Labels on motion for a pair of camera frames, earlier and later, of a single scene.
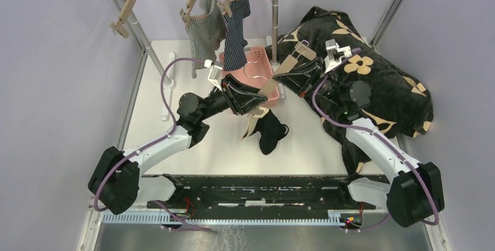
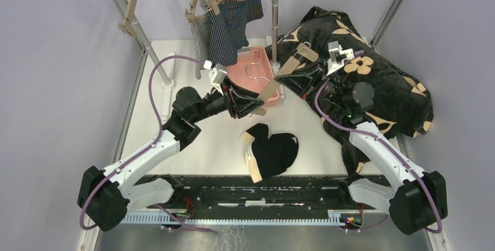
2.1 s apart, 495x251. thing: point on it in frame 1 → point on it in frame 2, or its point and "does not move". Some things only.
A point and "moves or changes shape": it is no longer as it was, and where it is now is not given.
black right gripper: [303, 78] does not move
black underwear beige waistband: [271, 129] moves or changes shape
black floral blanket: [361, 87] does not move
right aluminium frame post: [394, 6] does not move
